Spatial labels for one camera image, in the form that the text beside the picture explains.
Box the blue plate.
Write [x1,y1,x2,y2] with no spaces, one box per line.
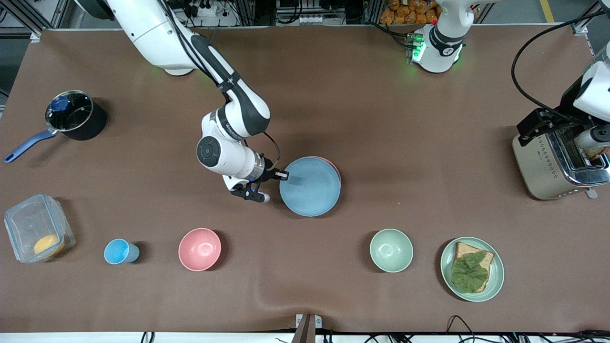
[279,157,341,218]

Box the pink plate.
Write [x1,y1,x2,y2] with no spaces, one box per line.
[315,156,342,191]

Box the beige steel toaster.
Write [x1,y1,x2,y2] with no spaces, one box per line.
[512,114,610,201]

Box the dark toast slice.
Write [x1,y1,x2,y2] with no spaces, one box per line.
[578,143,609,161]

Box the pink bowl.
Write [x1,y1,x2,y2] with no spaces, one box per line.
[178,228,222,272]

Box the brown table mat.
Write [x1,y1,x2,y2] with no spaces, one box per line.
[0,26,610,334]

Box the green bowl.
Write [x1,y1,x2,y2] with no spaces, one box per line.
[369,229,414,273]

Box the brown bread slice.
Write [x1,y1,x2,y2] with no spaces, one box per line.
[451,242,495,293]

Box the green plate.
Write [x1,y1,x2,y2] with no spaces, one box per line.
[440,237,505,303]

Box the green lettuce leaf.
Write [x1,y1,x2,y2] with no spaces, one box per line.
[451,251,490,293]

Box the metal table clamp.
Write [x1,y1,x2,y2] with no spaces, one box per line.
[292,313,323,343]

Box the blue cup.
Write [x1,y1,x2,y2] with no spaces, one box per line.
[104,238,141,265]

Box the white power strip with plugs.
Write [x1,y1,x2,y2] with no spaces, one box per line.
[183,0,239,27]

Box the bag of orange rolls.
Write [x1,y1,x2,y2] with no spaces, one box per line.
[380,0,441,25]

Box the glass lid with blue knob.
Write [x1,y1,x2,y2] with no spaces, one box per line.
[46,90,94,133]

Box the orange round food piece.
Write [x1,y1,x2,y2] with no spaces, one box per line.
[33,234,65,257]

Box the clear plastic container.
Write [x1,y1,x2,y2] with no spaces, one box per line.
[4,193,76,263]

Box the black pot with blue handle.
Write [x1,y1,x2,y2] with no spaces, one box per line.
[4,90,107,164]

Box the black looped floor cable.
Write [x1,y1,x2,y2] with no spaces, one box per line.
[446,314,483,343]

